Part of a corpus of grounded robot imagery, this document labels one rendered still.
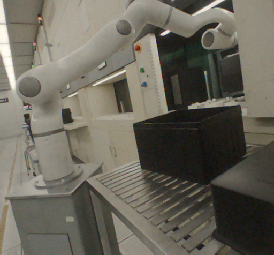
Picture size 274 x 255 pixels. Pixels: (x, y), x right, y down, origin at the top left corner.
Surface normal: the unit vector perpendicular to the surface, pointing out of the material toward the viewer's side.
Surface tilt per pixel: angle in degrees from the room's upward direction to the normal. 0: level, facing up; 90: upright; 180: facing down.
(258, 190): 0
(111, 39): 106
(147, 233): 0
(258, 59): 90
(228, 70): 89
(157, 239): 0
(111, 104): 90
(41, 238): 90
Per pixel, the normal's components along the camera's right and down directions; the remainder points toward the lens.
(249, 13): -0.84, 0.21
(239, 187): -0.18, -0.98
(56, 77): 0.62, -0.10
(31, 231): -0.23, 0.15
